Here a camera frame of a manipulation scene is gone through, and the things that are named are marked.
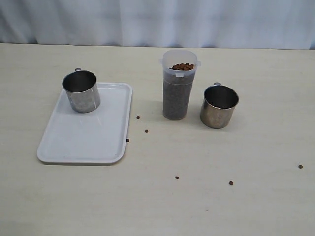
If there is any clear plastic tall container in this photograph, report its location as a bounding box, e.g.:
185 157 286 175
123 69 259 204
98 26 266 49
160 49 200 120

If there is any white plastic tray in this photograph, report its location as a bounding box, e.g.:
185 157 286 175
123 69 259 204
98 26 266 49
37 83 132 165

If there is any white curtain backdrop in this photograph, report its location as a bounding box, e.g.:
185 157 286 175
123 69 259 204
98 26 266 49
0 0 315 49

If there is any steel mug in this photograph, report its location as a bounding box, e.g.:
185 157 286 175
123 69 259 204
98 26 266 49
62 68 101 113
200 82 239 129

